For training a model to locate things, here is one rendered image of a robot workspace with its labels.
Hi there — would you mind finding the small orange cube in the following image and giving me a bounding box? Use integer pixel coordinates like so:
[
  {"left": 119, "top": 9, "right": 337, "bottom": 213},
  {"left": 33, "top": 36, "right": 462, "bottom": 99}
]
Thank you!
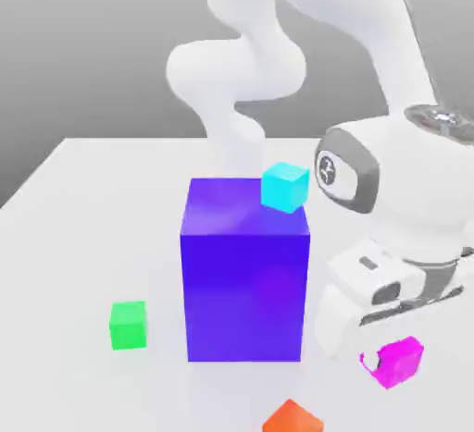
[{"left": 261, "top": 398, "right": 326, "bottom": 432}]

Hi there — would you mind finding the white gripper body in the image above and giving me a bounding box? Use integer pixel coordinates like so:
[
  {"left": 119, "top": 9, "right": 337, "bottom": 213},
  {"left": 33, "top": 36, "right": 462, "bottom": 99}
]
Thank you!
[{"left": 314, "top": 282, "right": 472, "bottom": 362}]

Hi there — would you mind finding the small magenta cube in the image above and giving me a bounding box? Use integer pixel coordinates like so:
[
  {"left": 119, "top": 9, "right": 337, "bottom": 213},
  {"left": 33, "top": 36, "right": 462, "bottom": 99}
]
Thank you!
[{"left": 358, "top": 335, "right": 426, "bottom": 391}]

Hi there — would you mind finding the small cyan cube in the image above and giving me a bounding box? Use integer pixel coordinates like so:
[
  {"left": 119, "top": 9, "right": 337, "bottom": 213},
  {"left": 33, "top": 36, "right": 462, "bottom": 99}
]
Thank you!
[{"left": 259, "top": 161, "right": 311, "bottom": 216}]

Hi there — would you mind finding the small green cube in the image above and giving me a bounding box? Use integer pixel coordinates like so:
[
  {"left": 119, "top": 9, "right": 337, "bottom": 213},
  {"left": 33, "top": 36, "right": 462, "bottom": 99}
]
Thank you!
[{"left": 108, "top": 300, "right": 148, "bottom": 352}]

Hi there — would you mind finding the large purple box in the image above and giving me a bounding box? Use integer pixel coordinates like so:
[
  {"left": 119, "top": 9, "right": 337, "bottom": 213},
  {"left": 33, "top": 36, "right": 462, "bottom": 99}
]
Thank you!
[{"left": 179, "top": 177, "right": 311, "bottom": 364}]

